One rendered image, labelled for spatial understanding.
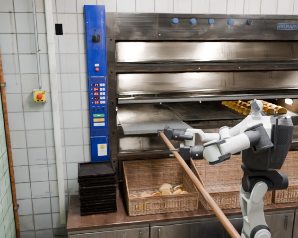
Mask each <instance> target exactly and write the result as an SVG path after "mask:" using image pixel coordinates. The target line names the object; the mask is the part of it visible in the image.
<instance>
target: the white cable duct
mask: <svg viewBox="0 0 298 238"><path fill-rule="evenodd" d="M44 1H45V14H46V28H47V41H48V54H49V67H50V81H51V93H52V107H53V126H54V139H55V152H56V165H57V178H58V191H59V205H60V218H61V224H66V223H67V222H66V208H65V194H64V180H63V166H62V152H61V131H60V117H59V103H58V89H57V75H56V61H55V47H54V33H53V13H52V0H44Z"/></svg>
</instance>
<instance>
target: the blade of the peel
mask: <svg viewBox="0 0 298 238"><path fill-rule="evenodd" d="M166 125H167V126H169V127H170V128H174V129H180V130H185V132H186V130H187V129H188V128H191V129H193V128H192V127H191V126H189V125H187V124H186V123H184V122H183V121H181V120H170V121H147V122H124V123H121V126H122V129H123V133H124V135H127V134H147V133H157V129H162V130H164V128H165V126H166Z"/></svg>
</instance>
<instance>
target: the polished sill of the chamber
mask: <svg viewBox="0 0 298 238"><path fill-rule="evenodd" d="M287 118H291V120H292V121H298V116H287ZM244 119H245V118H237V119H206V120H184V121H183V122H184V123H186V124H187V125H189V126H208V125H228V124H239V123H240V122H242V121H243V120H244ZM119 129H122V126H121V124H117V130H119Z"/></svg>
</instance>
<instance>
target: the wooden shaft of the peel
mask: <svg viewBox="0 0 298 238"><path fill-rule="evenodd" d="M159 134H160V136H161V137H162V139H163V140H164V142H165V143H166V145H167V146H168V148H169V149H175V148H174V147H173V146H172V144H171V143H170V142H169V140H168V139H167V137H166V136H165V135H164V133H163V132H160V133H159ZM172 153H173V155H174V156H175V157H176V159H177V160H178V162H179V163H180V165H181V166H182V167H183V169H184V170H185V172H186V173H187V175H188V176H189V178H190V179H191V181H192V182H193V183H194V185H195V186H196V187H197V189H198V190H199V192H200V193H201V195H202V196H203V198H204V199H205V201H206V202H207V203H208V205H209V206H210V208H211V209H212V210H213V212H214V213H215V215H216V216H217V218H218V219H219V221H220V222H221V223H222V225H223V226H224V228H225V229H226V231H227V232H228V234H229V235H230V236H231V238H241V236H240V235H239V233H238V232H237V231H236V229H235V228H234V227H233V225H232V224H231V223H230V221H229V220H228V219H227V217H226V216H225V215H224V213H223V212H222V210H221V209H220V208H219V207H218V205H217V204H216V203H215V201H214V200H213V199H212V197H211V196H210V195H209V193H208V192H207V191H206V189H205V188H204V187H203V185H202V184H201V183H200V181H199V180H198V179H197V177H196V176H195V175H194V173H193V172H192V171H191V169H190V168H189V167H188V165H187V164H186V163H185V161H184V160H183V159H182V157H181V156H180V155H179V153H178V152H175V151H172Z"/></svg>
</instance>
